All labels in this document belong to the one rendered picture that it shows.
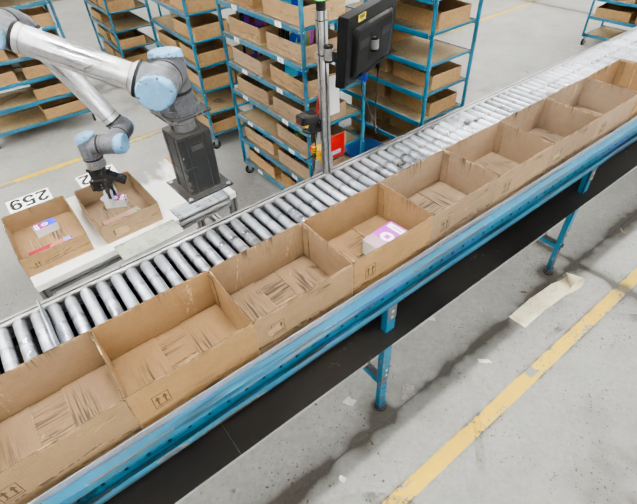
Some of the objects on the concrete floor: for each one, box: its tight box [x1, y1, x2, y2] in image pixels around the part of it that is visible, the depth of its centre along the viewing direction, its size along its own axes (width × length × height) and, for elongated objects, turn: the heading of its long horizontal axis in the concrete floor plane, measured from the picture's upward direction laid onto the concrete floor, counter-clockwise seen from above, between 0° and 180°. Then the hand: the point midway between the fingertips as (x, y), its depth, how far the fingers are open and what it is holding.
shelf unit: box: [0, 0, 96, 149], centre depth 403 cm, size 98×49×196 cm, turn 128°
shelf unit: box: [334, 0, 483, 144], centre depth 332 cm, size 98×49×196 cm, turn 41°
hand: (116, 200), depth 228 cm, fingers closed on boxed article, 6 cm apart
